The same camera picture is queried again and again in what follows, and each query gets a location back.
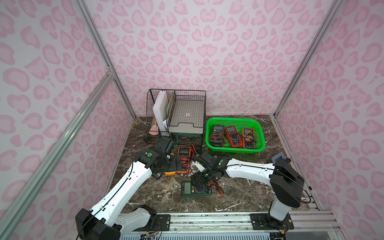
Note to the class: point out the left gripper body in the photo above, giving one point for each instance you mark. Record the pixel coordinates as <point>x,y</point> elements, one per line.
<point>167,158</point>

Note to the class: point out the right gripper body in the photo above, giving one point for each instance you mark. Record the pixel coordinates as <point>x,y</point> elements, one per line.
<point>202,172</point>

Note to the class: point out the yellow multimeter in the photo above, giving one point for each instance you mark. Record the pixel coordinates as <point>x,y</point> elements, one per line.
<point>170,172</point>

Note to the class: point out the black multimeter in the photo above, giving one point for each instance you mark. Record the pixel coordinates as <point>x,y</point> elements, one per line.
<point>195,151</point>

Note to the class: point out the dark multimeter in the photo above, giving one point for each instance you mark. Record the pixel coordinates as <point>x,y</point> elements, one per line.
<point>217,138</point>

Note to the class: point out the green multimeter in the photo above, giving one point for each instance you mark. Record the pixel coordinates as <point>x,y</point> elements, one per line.
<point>190,190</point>

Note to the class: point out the red multimeter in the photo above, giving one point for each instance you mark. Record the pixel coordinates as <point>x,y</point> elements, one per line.
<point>233,137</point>

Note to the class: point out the orange Victor multimeter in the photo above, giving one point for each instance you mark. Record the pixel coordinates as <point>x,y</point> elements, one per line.
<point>248,138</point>

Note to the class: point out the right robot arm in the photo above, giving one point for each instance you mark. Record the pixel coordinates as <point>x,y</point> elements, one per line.
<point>287,184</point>

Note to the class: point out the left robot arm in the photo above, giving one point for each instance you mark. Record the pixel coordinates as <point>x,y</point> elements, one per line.
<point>105,220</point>

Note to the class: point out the green plastic basket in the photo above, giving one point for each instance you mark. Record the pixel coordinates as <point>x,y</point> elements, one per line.
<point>239,124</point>

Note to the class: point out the grey tray on rack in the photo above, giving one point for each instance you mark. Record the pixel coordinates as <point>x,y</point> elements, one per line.
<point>187,117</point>

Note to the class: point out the grey white device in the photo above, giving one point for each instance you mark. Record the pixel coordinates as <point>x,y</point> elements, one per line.
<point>278,156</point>

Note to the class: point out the black wire mesh rack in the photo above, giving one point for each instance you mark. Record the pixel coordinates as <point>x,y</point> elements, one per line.
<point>152,135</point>

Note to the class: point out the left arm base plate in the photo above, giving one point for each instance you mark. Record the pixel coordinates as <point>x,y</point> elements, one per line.
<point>159,221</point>

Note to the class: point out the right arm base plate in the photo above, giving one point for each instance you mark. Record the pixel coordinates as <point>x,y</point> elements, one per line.
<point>266,222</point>

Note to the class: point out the aluminium front rail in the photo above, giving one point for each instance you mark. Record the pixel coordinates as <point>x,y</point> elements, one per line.
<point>310,225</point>

